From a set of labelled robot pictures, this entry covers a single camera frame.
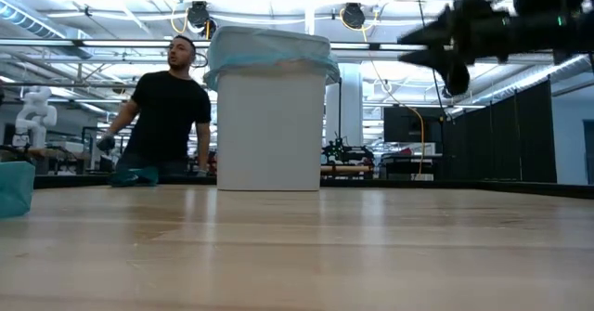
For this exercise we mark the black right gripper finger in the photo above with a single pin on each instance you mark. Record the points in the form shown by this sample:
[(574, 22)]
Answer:
[(434, 30), (452, 69)]

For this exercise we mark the light blue trash bag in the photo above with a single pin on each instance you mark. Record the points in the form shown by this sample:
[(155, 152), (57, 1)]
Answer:
[(269, 46)]

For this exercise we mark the white plastic trash bin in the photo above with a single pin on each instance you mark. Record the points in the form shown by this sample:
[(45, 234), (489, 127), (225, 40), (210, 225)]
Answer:
[(271, 134)]

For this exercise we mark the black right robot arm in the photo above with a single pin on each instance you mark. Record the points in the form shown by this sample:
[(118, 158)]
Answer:
[(547, 28)]

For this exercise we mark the small rolled teal bag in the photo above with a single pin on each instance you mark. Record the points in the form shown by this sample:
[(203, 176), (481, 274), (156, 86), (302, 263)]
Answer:
[(134, 177)]

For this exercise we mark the large folded teal bag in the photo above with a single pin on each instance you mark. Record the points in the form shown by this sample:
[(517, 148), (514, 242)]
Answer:
[(16, 190)]

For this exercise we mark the black monitor screen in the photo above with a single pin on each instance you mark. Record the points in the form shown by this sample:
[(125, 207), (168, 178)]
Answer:
[(410, 125)]

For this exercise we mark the background robot workstation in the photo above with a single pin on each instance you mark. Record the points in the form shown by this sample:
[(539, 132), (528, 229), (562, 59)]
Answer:
[(345, 155)]

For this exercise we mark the person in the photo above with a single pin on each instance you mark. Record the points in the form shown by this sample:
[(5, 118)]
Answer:
[(167, 111)]

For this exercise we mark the person's hand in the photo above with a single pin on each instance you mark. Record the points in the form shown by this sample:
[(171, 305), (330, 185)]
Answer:
[(106, 142)]

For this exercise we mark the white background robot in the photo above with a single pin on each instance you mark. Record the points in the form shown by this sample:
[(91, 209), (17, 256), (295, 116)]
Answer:
[(34, 116)]

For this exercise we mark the black partition wall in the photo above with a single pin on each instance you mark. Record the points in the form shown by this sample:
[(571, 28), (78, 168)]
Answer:
[(501, 134)]

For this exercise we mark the black aluminium table frame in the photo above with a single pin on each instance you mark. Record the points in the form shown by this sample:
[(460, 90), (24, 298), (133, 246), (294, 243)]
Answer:
[(417, 183)]

